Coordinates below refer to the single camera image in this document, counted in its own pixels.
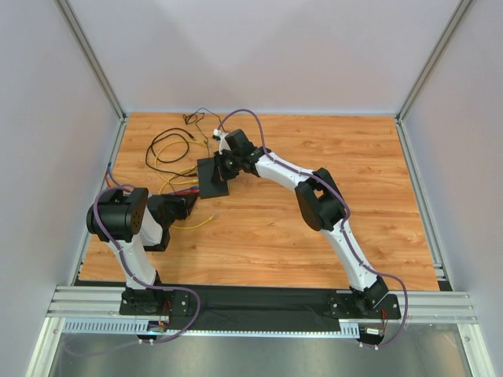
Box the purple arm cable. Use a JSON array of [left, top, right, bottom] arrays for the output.
[[90, 184, 202, 346], [217, 108, 409, 351]]

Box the aluminium frame post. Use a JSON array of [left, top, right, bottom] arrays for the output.
[[395, 0, 475, 124], [54, 0, 127, 121]]

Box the aluminium front frame rail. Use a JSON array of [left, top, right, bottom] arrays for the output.
[[46, 286, 477, 324]]

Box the black TP-Link network switch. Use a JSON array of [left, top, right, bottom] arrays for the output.
[[196, 157, 229, 199]]

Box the yellow loose ethernet cable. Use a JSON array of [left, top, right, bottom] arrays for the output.
[[171, 214, 216, 231]]

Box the aluminium right frame post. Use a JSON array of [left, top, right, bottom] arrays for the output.
[[395, 0, 475, 124]]

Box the aluminium left frame post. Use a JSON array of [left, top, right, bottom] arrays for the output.
[[54, 0, 127, 121]]

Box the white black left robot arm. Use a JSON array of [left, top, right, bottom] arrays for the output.
[[86, 185, 198, 290]]

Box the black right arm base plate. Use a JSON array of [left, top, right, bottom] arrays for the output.
[[328, 291, 402, 320]]

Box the grey slotted cable duct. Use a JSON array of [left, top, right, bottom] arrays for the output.
[[62, 318, 360, 339]]

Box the yellow ethernet cable lower port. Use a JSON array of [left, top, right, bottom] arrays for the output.
[[154, 140, 200, 193]]

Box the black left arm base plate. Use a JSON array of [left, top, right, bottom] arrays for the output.
[[119, 287, 196, 317]]

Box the thick black ethernet cable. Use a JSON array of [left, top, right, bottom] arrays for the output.
[[146, 131, 199, 178]]

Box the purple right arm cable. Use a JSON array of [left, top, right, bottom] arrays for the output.
[[217, 108, 409, 351]]

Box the thin black power cable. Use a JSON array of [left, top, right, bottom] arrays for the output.
[[183, 108, 224, 145]]

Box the red ethernet cable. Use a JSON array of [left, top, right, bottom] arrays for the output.
[[105, 163, 200, 196]]

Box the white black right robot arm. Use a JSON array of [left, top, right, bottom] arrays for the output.
[[200, 129, 388, 309]]

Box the black cloth strip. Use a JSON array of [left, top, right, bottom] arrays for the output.
[[74, 280, 343, 331]]

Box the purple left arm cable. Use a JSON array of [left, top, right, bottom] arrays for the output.
[[90, 184, 202, 346]]

